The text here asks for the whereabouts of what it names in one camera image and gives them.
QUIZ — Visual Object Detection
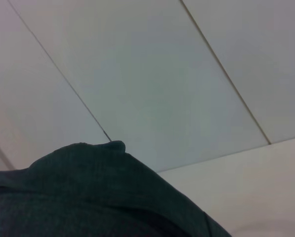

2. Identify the dark teal insulated lunch bag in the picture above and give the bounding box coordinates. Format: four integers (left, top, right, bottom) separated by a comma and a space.
0, 140, 233, 237

